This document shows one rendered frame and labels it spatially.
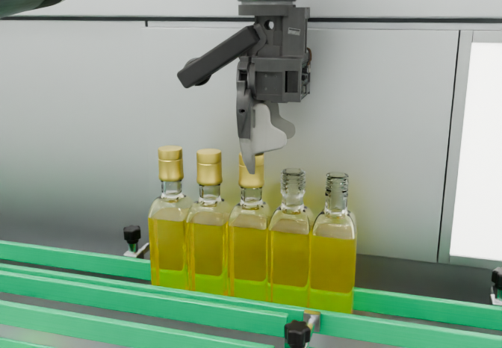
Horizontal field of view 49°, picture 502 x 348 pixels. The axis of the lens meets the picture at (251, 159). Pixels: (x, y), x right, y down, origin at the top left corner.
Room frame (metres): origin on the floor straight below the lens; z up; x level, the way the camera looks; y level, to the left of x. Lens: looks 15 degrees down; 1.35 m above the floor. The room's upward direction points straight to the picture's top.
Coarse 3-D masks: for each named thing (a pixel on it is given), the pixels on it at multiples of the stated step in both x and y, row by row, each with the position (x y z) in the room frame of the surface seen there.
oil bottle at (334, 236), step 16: (320, 224) 0.66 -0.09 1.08; (336, 224) 0.65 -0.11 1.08; (352, 224) 0.65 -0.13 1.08; (320, 240) 0.65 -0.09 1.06; (336, 240) 0.65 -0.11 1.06; (352, 240) 0.65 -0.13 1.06; (320, 256) 0.65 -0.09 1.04; (336, 256) 0.65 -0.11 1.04; (352, 256) 0.65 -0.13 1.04; (320, 272) 0.65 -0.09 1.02; (336, 272) 0.65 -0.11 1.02; (352, 272) 0.65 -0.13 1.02; (320, 288) 0.65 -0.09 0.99; (336, 288) 0.65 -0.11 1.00; (352, 288) 0.65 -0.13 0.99; (320, 304) 0.65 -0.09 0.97; (336, 304) 0.65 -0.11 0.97; (352, 304) 0.66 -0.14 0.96
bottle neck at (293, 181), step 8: (288, 168) 0.71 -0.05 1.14; (296, 168) 0.71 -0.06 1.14; (288, 176) 0.68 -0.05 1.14; (296, 176) 0.68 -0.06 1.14; (304, 176) 0.69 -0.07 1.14; (288, 184) 0.68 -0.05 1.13; (296, 184) 0.68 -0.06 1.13; (304, 184) 0.69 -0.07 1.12; (288, 192) 0.68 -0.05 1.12; (296, 192) 0.68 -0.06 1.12; (304, 192) 0.69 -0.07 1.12; (288, 200) 0.68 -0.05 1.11; (296, 200) 0.68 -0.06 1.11; (288, 208) 0.68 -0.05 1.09; (296, 208) 0.68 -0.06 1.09
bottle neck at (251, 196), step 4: (244, 188) 0.70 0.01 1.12; (248, 188) 0.70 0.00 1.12; (252, 188) 0.70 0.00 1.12; (256, 188) 0.70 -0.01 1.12; (260, 188) 0.70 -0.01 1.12; (244, 192) 0.70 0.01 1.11; (248, 192) 0.70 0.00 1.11; (252, 192) 0.70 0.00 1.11; (256, 192) 0.70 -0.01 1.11; (260, 192) 0.70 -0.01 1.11; (244, 196) 0.70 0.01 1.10; (248, 196) 0.70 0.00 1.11; (252, 196) 0.70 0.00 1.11; (256, 196) 0.70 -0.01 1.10; (260, 196) 0.70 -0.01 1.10; (244, 200) 0.70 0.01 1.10; (248, 200) 0.70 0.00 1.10; (252, 200) 0.70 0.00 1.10; (256, 200) 0.70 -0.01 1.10; (260, 200) 0.70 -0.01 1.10; (248, 204) 0.70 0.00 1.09; (252, 204) 0.70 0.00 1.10; (256, 204) 0.70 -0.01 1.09
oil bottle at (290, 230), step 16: (304, 208) 0.69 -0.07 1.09; (272, 224) 0.67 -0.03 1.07; (288, 224) 0.67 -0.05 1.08; (304, 224) 0.66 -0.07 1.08; (272, 240) 0.67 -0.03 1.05; (288, 240) 0.67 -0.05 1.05; (304, 240) 0.66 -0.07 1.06; (272, 256) 0.67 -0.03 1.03; (288, 256) 0.67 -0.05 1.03; (304, 256) 0.66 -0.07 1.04; (272, 272) 0.67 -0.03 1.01; (288, 272) 0.67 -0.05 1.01; (304, 272) 0.66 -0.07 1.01; (272, 288) 0.67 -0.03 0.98; (288, 288) 0.67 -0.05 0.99; (304, 288) 0.66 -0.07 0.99; (288, 304) 0.67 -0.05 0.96; (304, 304) 0.66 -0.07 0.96
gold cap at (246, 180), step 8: (240, 152) 0.71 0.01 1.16; (240, 160) 0.70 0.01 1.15; (256, 160) 0.69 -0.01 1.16; (240, 168) 0.70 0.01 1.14; (256, 168) 0.69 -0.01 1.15; (240, 176) 0.70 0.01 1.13; (248, 176) 0.69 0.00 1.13; (256, 176) 0.69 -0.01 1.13; (240, 184) 0.70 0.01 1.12; (248, 184) 0.69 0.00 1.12; (256, 184) 0.69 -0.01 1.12
